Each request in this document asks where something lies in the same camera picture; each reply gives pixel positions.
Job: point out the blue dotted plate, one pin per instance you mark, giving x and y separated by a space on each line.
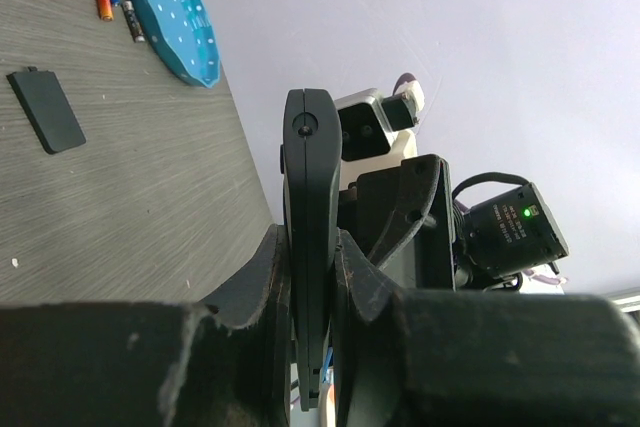
181 34

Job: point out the black remote control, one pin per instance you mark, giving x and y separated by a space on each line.
310 162

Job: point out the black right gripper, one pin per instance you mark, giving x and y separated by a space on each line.
401 219

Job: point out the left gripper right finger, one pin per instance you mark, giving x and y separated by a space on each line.
368 351

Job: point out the black battery near plate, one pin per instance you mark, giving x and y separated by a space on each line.
133 22

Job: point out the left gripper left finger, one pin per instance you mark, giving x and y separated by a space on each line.
246 362

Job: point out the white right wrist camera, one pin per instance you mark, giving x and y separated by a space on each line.
378 130

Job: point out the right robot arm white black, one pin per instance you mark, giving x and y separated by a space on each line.
503 228

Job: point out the black battery cover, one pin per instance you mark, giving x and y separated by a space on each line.
46 106

